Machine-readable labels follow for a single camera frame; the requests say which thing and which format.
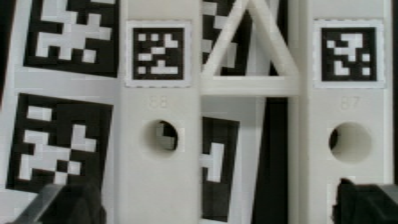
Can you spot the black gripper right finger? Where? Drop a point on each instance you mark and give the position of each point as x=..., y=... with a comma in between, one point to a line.
x=367, y=203

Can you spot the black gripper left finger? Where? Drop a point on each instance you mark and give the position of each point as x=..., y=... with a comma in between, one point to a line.
x=65, y=205

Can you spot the white flat base plate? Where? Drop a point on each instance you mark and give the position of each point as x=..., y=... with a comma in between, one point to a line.
x=61, y=84

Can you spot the white chair back frame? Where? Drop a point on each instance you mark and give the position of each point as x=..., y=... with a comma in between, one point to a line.
x=257, y=117

